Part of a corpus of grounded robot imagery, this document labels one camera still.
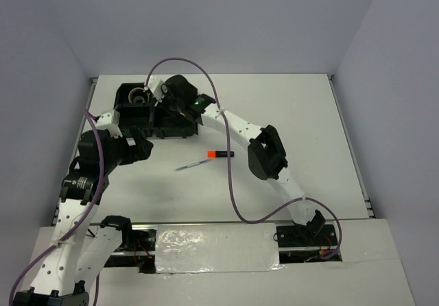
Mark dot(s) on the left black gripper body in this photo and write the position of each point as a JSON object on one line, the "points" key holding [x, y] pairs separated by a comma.
{"points": [[119, 149]]}

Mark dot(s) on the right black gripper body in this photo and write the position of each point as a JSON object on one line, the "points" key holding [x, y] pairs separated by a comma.
{"points": [[167, 100]]}

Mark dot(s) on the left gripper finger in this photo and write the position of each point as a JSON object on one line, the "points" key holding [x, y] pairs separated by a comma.
{"points": [[135, 134], [140, 151]]}

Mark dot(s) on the small clear tape roll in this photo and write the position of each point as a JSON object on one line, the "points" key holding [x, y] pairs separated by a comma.
{"points": [[140, 99]]}

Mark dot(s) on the large clear tape roll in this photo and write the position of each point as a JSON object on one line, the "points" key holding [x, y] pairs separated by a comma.
{"points": [[137, 91]]}

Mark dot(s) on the blue ballpoint pen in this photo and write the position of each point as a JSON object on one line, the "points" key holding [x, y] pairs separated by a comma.
{"points": [[189, 166]]}

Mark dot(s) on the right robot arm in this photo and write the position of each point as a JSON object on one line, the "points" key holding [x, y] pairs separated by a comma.
{"points": [[267, 158]]}

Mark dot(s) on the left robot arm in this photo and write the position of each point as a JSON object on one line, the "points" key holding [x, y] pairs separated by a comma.
{"points": [[68, 269]]}

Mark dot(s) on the black four-compartment organizer tray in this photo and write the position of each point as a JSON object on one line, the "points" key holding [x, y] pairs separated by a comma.
{"points": [[144, 116]]}

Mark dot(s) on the orange highlighter marker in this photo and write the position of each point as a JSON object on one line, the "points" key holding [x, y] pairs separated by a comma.
{"points": [[217, 154]]}

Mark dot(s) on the silver foil covered panel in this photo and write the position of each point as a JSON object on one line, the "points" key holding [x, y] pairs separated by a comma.
{"points": [[190, 249]]}

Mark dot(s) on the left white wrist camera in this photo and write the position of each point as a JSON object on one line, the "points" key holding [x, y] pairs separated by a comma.
{"points": [[109, 121]]}

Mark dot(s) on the metal mounting rail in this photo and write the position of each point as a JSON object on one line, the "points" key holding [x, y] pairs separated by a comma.
{"points": [[151, 225]]}

